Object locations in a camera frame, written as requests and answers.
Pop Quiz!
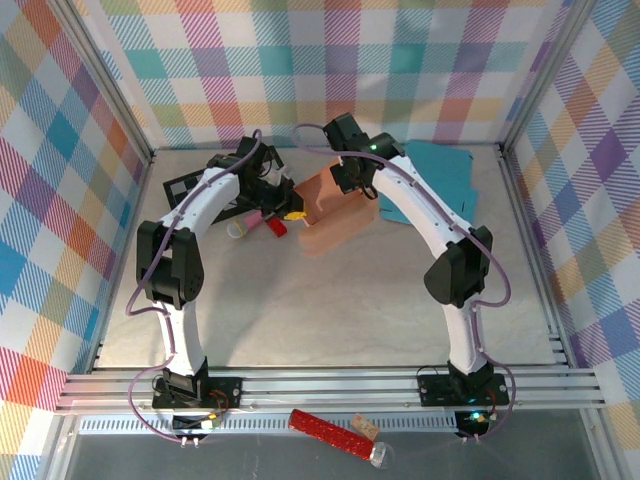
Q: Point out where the pink paper box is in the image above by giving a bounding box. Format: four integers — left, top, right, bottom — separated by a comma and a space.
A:
294, 162, 376, 260

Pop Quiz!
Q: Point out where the blue paper box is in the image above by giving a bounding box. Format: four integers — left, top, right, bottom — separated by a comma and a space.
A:
377, 139, 480, 226

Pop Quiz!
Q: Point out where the pink toy microphone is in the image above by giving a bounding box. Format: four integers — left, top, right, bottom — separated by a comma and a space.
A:
226, 212, 264, 241

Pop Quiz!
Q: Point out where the black grey chessboard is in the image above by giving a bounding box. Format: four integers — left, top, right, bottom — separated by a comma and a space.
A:
162, 145, 298, 221

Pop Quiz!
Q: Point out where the red glitter toy microphone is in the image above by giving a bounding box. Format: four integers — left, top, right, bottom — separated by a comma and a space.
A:
289, 408, 396, 471

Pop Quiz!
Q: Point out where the black controller board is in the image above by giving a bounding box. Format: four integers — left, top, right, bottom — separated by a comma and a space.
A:
455, 408, 492, 437
171, 413, 222, 437

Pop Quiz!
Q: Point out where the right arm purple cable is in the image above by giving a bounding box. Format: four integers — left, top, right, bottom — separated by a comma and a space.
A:
292, 123, 524, 444

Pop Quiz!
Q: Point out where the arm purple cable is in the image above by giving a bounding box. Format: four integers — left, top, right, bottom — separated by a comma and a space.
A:
292, 123, 524, 444
127, 128, 264, 444

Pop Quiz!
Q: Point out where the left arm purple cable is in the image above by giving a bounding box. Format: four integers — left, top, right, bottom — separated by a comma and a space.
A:
127, 128, 264, 444

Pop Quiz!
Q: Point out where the aluminium mounting rail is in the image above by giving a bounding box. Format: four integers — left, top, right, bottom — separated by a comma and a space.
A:
54, 366, 609, 415

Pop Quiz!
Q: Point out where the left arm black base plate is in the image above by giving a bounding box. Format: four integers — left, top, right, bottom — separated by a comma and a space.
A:
151, 375, 243, 412

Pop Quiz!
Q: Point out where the aluminium frame post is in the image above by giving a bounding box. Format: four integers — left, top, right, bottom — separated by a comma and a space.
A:
47, 0, 155, 164
497, 0, 596, 154

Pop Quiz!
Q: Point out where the slotted cable duct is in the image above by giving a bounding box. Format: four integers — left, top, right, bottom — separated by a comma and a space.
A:
78, 412, 464, 435

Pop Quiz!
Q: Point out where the aluminium side rail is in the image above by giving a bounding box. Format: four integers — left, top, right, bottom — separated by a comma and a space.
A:
494, 143, 576, 370

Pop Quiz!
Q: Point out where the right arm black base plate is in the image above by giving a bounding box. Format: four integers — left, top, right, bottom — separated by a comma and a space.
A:
417, 370, 511, 407

